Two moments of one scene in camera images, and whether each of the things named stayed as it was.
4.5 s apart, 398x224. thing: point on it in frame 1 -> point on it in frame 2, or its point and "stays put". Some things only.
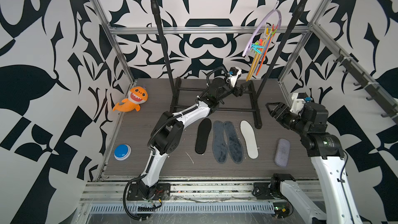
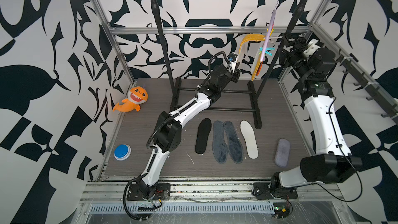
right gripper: [282, 108] -> [302, 43]
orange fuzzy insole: [265, 44] -> [256, 37]
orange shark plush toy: [137, 96] stays put
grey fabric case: [282, 152] stays put
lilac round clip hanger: [279, 27] -> [264, 53]
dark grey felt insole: [219, 148] stays put
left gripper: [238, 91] -> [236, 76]
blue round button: [122, 152] stays put
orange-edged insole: [248, 133] stays put
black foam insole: [204, 128] stays put
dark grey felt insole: [235, 148] stays put
